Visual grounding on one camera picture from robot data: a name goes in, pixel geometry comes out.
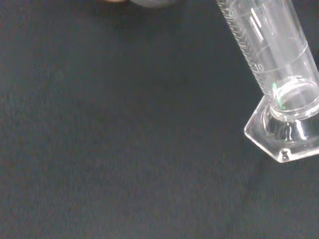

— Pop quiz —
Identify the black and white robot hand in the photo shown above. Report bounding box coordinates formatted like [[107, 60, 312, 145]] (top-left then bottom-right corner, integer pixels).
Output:
[[128, 0, 176, 8]]

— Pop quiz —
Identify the black bench cloth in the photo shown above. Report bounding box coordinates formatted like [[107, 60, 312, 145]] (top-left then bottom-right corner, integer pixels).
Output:
[[0, 0, 319, 239]]

